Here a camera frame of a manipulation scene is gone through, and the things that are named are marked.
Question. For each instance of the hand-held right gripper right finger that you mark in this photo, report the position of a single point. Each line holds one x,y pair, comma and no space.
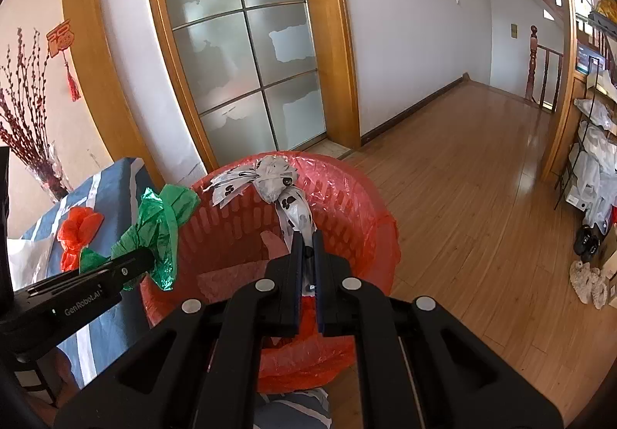
320,313

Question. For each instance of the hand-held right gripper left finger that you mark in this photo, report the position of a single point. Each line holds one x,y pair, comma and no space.
296,313

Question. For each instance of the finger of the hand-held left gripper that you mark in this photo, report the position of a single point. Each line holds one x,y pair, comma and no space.
132,265

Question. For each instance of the green plastic bag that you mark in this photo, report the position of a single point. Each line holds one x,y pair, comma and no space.
159,226

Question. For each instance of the red plastic basket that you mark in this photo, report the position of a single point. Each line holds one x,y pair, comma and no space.
231,221

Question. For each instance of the grey paw-print plastic bag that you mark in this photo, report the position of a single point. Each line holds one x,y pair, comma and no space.
274,176

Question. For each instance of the white plastic sheet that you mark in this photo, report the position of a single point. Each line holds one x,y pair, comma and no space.
26,265

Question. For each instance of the red plastic bag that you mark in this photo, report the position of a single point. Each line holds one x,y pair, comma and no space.
77,226

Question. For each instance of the blue striped tablecloth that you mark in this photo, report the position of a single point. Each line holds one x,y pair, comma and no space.
115,188

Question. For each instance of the black flat screen television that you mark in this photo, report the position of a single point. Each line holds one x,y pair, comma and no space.
4,217

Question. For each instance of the clear glass vase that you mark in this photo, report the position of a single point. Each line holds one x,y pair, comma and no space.
53,178

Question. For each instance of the red berry branches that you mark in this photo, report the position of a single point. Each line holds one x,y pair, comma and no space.
36,147

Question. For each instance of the red tasselled hanging ornament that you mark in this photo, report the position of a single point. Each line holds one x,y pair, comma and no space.
73,89

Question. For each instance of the frosted glass sliding door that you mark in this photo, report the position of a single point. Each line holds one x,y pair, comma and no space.
241,48

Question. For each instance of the fluffy beige slipper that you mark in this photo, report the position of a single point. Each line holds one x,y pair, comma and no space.
600,296
582,282

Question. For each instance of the black shoes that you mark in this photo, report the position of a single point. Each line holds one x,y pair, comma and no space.
585,241

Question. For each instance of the white box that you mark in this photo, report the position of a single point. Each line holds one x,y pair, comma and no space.
572,201

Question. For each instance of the white plastic bag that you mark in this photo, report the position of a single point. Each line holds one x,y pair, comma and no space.
597,144
590,197
597,113

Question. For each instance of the wooden stair railing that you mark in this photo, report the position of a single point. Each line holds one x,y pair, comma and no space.
531,67

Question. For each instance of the small lit screen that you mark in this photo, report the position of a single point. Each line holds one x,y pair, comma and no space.
588,55

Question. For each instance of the yellow packet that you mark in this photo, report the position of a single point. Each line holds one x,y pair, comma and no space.
608,7

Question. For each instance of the wooden door frame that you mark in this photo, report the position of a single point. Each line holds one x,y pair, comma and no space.
96,72

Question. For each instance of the wooden doorway frame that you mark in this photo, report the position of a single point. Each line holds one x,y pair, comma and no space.
561,120

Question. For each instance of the yellow-green wall plate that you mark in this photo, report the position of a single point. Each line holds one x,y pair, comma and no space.
515,30

